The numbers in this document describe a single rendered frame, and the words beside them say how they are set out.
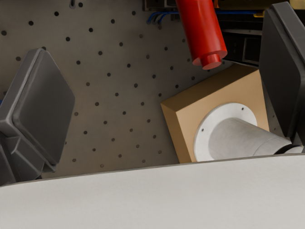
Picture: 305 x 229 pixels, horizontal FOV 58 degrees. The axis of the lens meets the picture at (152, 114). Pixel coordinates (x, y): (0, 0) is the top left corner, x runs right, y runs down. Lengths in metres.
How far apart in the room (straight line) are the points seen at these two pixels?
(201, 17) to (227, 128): 0.50
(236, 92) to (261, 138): 0.15
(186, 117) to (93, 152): 0.23
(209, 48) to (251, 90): 0.57
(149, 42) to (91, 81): 0.16
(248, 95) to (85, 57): 0.41
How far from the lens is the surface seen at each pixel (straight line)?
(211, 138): 0.67
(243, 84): 0.71
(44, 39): 0.59
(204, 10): 0.18
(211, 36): 0.17
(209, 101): 0.66
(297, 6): 0.34
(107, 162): 0.69
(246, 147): 0.60
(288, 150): 0.56
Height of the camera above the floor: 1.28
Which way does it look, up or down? 58 degrees down
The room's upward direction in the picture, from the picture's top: 126 degrees clockwise
